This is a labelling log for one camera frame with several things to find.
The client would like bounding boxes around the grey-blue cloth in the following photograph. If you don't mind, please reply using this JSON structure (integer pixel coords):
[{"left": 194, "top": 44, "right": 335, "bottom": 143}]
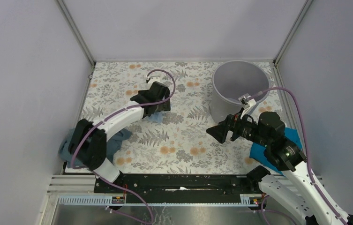
[{"left": 58, "top": 128, "right": 133, "bottom": 163}]

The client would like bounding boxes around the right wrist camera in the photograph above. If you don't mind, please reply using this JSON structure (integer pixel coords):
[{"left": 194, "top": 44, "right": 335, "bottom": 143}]
[{"left": 238, "top": 94, "right": 256, "bottom": 119}]

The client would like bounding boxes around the slotted cable duct rail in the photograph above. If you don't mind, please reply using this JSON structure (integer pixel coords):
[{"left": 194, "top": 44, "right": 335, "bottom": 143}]
[{"left": 59, "top": 195, "right": 259, "bottom": 207}]

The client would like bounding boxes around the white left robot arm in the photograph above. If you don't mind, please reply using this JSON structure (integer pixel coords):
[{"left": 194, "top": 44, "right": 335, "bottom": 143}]
[{"left": 67, "top": 81, "right": 171, "bottom": 193}]

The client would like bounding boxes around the grey plastic trash bin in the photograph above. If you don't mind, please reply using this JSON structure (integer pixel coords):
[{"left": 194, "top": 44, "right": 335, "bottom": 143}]
[{"left": 209, "top": 60, "right": 270, "bottom": 123}]

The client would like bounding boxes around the floral patterned table mat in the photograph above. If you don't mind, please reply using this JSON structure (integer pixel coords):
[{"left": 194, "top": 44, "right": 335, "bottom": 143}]
[{"left": 82, "top": 62, "right": 259, "bottom": 174}]

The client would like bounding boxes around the light blue plastic trash bag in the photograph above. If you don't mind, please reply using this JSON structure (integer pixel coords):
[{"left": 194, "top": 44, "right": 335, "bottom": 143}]
[{"left": 147, "top": 112, "right": 164, "bottom": 124}]

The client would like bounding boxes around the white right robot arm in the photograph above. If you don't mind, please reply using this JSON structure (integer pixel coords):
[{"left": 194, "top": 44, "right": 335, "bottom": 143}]
[{"left": 206, "top": 112, "right": 353, "bottom": 225}]

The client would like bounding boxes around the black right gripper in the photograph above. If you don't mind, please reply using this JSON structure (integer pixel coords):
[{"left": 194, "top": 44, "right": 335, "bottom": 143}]
[{"left": 205, "top": 106, "right": 269, "bottom": 147}]

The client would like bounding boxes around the bright blue cloth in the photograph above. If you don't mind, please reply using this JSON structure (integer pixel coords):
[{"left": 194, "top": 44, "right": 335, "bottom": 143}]
[{"left": 249, "top": 127, "right": 302, "bottom": 174}]

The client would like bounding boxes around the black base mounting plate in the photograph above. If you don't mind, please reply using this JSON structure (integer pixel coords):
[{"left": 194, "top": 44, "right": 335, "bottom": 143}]
[{"left": 94, "top": 173, "right": 262, "bottom": 200}]

